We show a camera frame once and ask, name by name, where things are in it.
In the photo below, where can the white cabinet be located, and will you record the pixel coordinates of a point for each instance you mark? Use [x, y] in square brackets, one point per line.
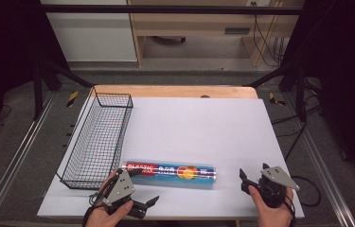
[93, 34]

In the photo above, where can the white table mat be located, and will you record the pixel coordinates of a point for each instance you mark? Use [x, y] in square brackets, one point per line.
[197, 135]

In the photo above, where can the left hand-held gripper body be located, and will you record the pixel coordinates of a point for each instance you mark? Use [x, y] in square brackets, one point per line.
[120, 188]

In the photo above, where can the wooden table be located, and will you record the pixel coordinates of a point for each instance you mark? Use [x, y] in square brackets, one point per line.
[172, 91]

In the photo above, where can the aluminium floor rail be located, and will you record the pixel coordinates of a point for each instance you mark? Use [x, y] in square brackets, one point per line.
[323, 164]
[14, 157]

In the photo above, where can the person's left hand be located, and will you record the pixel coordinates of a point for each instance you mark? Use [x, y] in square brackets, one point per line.
[105, 217]

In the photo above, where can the person's right hand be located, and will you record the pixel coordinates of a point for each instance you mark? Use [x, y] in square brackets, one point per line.
[271, 214]

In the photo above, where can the black horizontal frame bar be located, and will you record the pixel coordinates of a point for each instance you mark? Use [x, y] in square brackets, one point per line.
[165, 9]

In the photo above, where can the light wooden desk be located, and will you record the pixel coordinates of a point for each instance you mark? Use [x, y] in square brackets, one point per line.
[194, 23]

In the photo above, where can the black metal stand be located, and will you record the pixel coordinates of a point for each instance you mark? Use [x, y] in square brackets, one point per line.
[38, 91]
[299, 91]

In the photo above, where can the blue plastic wrap box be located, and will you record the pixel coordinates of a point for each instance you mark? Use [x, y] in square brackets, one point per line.
[178, 174]

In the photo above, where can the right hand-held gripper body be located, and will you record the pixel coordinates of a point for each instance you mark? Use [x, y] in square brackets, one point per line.
[273, 186]

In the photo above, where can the yellow black tape marker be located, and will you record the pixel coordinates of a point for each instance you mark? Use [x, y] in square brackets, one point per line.
[274, 99]
[72, 98]

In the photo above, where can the dark curtain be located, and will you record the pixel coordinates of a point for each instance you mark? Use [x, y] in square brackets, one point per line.
[8, 63]
[345, 78]

